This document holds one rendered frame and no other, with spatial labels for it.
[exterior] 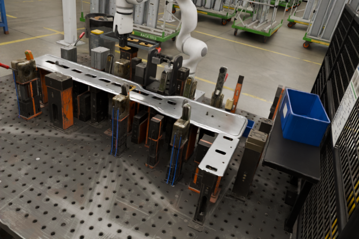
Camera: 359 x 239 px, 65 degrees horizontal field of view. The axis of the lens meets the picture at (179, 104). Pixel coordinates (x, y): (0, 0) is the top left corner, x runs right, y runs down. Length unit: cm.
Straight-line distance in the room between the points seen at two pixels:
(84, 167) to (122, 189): 24
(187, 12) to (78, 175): 110
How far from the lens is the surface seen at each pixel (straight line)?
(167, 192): 142
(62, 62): 196
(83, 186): 144
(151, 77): 174
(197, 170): 137
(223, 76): 153
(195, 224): 131
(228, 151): 124
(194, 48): 186
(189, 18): 181
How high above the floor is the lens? 171
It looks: 28 degrees down
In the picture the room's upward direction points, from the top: 9 degrees clockwise
